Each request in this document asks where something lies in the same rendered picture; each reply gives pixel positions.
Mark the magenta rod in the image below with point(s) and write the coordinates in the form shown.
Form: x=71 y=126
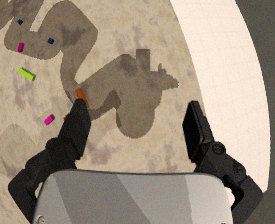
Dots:
x=49 y=120
x=20 y=47

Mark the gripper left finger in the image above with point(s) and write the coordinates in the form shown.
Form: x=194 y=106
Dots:
x=60 y=153

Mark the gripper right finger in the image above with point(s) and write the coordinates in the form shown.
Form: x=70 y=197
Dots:
x=210 y=157

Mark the lime green rod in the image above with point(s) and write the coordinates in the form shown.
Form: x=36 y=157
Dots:
x=26 y=74

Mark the orange rod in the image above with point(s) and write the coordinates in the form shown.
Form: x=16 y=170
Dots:
x=81 y=96

